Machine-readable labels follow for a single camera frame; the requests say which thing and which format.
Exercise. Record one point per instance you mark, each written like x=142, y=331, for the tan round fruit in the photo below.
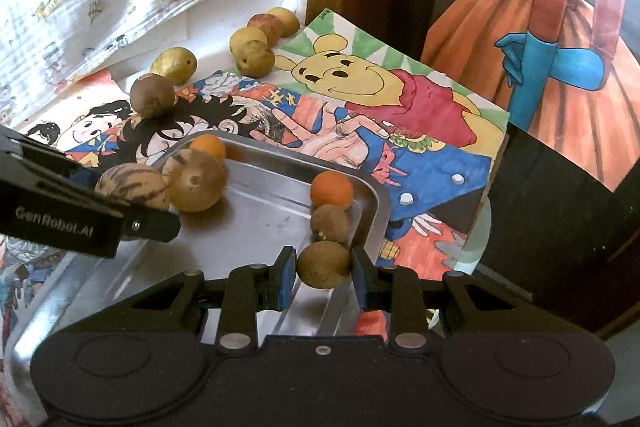
x=197, y=182

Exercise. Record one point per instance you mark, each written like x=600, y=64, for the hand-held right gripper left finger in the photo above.
x=286, y=279

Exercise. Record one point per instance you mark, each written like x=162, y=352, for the yellow lemon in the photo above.
x=244, y=38

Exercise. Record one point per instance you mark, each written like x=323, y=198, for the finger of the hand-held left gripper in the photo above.
x=45, y=162
x=150, y=224

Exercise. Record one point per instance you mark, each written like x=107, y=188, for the yellow oval fruit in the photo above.
x=173, y=64

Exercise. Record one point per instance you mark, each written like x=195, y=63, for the brown kiwi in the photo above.
x=152, y=95

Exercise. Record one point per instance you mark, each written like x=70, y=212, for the reddish round fruit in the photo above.
x=265, y=28

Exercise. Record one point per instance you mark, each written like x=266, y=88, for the small yellow fruit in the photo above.
x=287, y=19

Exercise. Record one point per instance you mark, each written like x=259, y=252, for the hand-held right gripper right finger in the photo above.
x=361, y=281

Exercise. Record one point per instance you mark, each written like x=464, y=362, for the blotchy yellow pear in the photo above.
x=257, y=61

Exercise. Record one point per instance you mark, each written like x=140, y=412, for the small brown fruit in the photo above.
x=324, y=265
x=330, y=222

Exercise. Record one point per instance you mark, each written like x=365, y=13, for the small orange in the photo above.
x=331, y=189
x=210, y=147

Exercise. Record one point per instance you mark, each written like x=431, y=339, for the striped pepino melon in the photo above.
x=132, y=186

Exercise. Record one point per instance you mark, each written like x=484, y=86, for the pale green plastic stool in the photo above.
x=477, y=237

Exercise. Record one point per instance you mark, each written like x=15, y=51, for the metal tray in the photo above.
x=270, y=207

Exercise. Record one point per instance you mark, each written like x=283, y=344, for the wall poster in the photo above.
x=575, y=57

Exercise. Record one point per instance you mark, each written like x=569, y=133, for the yellow bear drawing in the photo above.
x=350, y=72

